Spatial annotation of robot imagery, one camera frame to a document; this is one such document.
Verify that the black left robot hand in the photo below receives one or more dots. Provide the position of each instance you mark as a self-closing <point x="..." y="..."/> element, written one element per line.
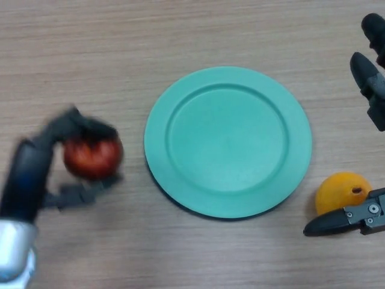
<point x="27" y="174"/>

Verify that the red apple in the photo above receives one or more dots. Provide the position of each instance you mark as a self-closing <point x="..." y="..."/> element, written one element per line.
<point x="93" y="159"/>

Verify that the orange fruit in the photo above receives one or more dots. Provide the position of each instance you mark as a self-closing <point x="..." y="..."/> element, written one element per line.
<point x="337" y="192"/>

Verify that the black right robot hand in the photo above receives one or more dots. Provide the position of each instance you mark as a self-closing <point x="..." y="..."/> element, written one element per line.
<point x="337" y="221"/>

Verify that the green round plate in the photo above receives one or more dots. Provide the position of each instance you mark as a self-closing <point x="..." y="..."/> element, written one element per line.
<point x="227" y="141"/>

